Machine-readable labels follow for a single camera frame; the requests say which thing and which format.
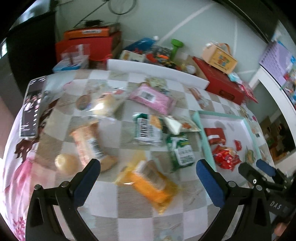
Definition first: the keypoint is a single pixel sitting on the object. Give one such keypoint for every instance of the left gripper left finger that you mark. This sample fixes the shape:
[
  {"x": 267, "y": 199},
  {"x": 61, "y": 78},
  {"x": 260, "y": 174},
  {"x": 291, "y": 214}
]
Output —
[{"x": 42, "y": 222}]

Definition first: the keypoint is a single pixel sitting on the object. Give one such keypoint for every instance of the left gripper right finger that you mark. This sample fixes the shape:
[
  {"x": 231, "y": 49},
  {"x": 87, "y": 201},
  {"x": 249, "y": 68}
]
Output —
[{"x": 254, "y": 222}]

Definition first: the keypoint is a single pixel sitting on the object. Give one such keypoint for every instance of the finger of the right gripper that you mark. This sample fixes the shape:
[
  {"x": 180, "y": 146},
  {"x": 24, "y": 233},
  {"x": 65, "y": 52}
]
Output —
[
  {"x": 254, "y": 177},
  {"x": 266, "y": 168}
]

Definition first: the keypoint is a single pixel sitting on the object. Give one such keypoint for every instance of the round cream mochi cake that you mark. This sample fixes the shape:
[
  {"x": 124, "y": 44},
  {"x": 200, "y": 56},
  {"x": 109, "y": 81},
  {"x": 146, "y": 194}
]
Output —
[{"x": 66, "y": 164}]

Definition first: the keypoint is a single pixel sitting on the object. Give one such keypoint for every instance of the red rice cracker bag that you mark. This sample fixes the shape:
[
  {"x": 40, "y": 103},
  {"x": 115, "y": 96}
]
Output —
[{"x": 225, "y": 157}]

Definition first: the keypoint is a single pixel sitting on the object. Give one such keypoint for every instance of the beige orange barcode snack pack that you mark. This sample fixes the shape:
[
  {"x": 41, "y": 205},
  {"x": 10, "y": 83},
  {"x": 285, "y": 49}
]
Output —
[{"x": 87, "y": 141}]

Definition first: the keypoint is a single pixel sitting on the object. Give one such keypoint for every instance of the red white-striped snack pack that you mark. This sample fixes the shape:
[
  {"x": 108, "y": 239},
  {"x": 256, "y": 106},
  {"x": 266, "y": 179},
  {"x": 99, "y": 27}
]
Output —
[{"x": 215, "y": 136}]

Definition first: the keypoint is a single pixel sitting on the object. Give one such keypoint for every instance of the yellow orange snack bag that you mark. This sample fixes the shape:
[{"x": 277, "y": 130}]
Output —
[{"x": 144, "y": 176}]

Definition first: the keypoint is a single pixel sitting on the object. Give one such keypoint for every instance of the green white milk snack pack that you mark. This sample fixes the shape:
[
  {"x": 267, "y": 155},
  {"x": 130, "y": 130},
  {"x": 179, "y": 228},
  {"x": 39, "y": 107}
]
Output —
[{"x": 180, "y": 150}]

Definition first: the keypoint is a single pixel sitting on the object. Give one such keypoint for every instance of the clear bag bread bun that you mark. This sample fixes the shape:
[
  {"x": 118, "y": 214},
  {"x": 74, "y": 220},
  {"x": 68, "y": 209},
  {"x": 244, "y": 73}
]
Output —
[{"x": 107, "y": 101}]

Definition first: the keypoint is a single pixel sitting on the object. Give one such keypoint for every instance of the white orange cookie packet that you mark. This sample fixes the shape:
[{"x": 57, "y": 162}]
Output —
[{"x": 180, "y": 124}]

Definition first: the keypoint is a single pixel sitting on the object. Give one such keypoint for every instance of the green white korean snack bag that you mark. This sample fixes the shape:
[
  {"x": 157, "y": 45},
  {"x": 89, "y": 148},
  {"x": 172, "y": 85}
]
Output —
[{"x": 148, "y": 129}]

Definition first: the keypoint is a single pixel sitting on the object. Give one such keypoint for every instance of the pink barcode snack pack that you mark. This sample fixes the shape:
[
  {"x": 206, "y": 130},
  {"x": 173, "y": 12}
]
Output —
[{"x": 153, "y": 99}]

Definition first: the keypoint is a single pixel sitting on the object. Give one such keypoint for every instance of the green round cracker packet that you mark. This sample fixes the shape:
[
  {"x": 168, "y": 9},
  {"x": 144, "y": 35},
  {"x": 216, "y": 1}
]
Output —
[{"x": 250, "y": 157}]

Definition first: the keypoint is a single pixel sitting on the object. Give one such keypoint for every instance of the person's right hand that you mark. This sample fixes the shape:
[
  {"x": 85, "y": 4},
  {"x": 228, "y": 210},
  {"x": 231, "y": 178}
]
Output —
[{"x": 279, "y": 230}]

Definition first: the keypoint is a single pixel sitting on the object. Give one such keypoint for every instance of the small red candy packet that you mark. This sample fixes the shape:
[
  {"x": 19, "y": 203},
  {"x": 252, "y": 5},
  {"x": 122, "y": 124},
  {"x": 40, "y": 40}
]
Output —
[{"x": 238, "y": 145}]

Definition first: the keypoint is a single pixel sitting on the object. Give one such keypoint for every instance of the white teal-rimmed tray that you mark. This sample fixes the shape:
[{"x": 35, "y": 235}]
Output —
[{"x": 234, "y": 128}]

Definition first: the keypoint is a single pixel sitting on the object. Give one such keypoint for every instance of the white shelf unit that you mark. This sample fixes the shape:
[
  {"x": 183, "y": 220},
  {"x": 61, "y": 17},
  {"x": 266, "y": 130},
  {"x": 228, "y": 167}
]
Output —
[{"x": 278, "y": 95}]

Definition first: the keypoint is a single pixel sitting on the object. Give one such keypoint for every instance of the red patterned flat pouch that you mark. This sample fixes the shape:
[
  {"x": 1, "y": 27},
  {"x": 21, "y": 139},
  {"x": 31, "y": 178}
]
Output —
[{"x": 247, "y": 92}]

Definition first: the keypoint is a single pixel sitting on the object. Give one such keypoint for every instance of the large red gift box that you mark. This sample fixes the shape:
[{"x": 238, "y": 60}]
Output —
[{"x": 219, "y": 83}]

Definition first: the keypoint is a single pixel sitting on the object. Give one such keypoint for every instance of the blue wet wipes pack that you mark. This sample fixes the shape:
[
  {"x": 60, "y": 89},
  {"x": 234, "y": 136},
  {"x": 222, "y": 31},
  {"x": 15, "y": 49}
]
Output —
[{"x": 235, "y": 78}]

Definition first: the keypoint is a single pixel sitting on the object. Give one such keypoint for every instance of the purple perforated basket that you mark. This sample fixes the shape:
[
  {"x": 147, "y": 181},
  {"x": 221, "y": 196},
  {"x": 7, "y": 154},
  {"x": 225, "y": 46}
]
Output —
[{"x": 277, "y": 60}]

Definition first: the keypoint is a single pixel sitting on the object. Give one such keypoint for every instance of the smartphone on stand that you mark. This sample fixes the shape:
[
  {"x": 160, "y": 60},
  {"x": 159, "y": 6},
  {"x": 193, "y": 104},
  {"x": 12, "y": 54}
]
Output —
[{"x": 30, "y": 109}]

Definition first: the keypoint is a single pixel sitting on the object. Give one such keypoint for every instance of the yellow children's day carry box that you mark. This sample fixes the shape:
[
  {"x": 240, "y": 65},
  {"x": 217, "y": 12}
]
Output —
[{"x": 218, "y": 55}]

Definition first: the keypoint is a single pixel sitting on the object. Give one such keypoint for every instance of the round clear lidded jar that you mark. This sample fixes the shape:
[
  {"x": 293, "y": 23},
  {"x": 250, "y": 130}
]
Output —
[{"x": 190, "y": 69}]

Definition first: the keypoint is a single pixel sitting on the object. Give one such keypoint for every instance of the clear plastic box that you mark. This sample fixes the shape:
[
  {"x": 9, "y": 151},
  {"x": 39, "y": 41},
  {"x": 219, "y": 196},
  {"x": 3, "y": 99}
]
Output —
[{"x": 76, "y": 57}]

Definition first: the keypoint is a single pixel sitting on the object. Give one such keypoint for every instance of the white foam board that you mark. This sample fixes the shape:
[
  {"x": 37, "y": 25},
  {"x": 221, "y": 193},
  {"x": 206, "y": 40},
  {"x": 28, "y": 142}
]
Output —
[{"x": 157, "y": 71}]

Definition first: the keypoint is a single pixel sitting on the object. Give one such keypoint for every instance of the red box at left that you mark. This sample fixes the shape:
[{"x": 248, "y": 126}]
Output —
[{"x": 99, "y": 47}]

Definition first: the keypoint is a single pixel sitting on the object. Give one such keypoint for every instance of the white card game box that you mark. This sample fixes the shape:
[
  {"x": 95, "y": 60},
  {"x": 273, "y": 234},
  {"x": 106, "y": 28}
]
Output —
[{"x": 131, "y": 56}]

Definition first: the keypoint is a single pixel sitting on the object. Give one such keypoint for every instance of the black cabinet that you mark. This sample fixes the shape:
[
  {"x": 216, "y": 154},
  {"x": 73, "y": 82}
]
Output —
[{"x": 31, "y": 49}]

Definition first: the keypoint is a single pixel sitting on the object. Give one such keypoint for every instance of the green dumbbell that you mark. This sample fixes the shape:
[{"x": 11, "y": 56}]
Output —
[{"x": 176, "y": 45}]

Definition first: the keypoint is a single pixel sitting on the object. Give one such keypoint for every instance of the colourful toy pile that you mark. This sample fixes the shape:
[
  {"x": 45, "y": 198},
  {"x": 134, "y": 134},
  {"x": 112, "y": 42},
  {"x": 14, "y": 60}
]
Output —
[{"x": 161, "y": 56}]

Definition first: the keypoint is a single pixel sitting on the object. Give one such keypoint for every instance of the blue liquid plastic bottle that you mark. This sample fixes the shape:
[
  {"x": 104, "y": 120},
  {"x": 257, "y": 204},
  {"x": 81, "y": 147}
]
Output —
[{"x": 143, "y": 45}]

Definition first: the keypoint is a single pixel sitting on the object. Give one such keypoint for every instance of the orange flat box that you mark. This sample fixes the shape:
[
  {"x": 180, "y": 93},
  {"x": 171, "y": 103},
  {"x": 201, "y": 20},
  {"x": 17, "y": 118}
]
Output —
[{"x": 105, "y": 30}]

